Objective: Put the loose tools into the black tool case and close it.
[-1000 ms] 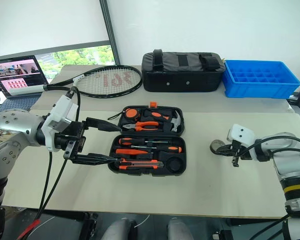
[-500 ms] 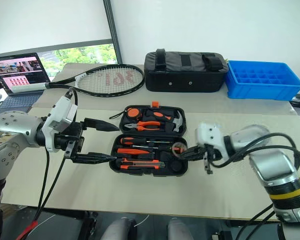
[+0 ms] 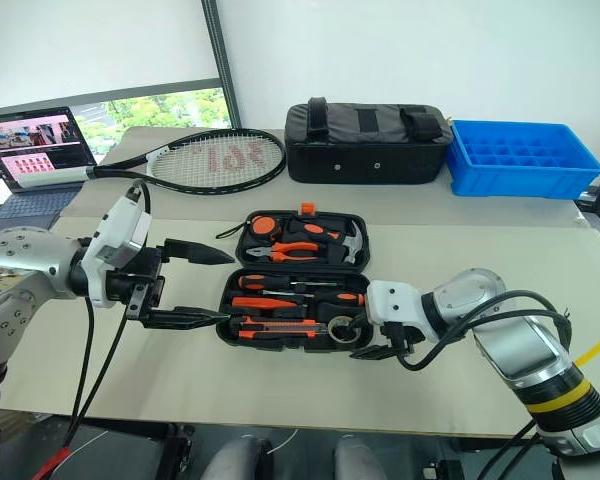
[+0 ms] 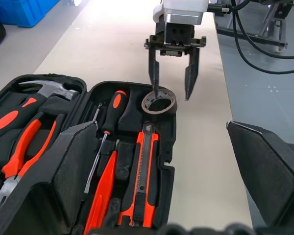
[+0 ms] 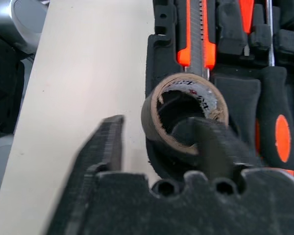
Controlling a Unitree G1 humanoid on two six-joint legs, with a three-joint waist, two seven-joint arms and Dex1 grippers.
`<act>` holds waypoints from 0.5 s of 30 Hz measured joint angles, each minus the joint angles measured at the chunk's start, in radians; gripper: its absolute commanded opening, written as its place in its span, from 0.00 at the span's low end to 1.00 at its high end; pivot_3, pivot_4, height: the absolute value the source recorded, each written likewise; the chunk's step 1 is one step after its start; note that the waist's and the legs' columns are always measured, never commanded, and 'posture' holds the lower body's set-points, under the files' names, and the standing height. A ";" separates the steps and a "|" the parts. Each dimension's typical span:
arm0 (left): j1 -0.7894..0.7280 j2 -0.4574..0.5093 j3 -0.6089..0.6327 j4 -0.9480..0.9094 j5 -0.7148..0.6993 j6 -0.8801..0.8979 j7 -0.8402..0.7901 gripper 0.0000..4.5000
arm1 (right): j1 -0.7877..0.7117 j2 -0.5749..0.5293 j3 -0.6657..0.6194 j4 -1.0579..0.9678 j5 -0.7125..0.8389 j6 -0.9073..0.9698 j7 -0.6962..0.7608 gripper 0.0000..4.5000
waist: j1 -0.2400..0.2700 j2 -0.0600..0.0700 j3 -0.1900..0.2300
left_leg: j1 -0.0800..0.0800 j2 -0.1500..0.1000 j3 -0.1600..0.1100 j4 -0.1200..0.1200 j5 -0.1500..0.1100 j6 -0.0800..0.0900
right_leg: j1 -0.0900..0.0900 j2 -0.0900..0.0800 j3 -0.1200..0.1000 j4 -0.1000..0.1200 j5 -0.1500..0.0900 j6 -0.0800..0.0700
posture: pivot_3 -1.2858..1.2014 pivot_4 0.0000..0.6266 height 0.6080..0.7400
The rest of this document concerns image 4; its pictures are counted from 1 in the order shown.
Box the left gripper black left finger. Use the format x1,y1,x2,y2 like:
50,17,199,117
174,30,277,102
0,120,99,235

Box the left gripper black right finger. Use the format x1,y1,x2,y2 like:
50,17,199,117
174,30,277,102
225,120,294,230

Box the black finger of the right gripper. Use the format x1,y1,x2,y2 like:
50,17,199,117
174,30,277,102
148,47,160,97
184,47,201,101

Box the black electrical tape roll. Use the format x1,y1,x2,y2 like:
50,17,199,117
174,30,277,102
140,85,178,123

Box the black orange handled screwdriver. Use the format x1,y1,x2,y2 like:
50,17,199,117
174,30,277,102
84,90,128,194

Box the black plastic toolbox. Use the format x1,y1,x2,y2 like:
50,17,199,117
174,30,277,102
0,74,178,235

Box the orange plastic test pen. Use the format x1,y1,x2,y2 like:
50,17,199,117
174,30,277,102
84,139,120,235

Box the thin steel screwdriver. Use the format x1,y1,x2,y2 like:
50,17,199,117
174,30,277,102
92,102,102,123

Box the orange black utility knife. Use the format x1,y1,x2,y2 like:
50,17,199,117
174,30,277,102
117,123,160,228

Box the blue plastic bin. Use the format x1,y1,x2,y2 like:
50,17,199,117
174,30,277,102
0,0,64,28

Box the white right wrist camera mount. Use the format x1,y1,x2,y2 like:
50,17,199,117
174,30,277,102
153,0,209,25

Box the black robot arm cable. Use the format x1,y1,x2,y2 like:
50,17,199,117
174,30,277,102
207,0,294,74

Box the orange handled pliers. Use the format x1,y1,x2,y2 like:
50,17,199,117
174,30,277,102
0,113,66,221

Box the black metal trolley frame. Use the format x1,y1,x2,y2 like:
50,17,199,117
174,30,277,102
214,0,294,53

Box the claw hammer black orange handle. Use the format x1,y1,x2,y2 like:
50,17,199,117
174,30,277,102
0,80,79,154

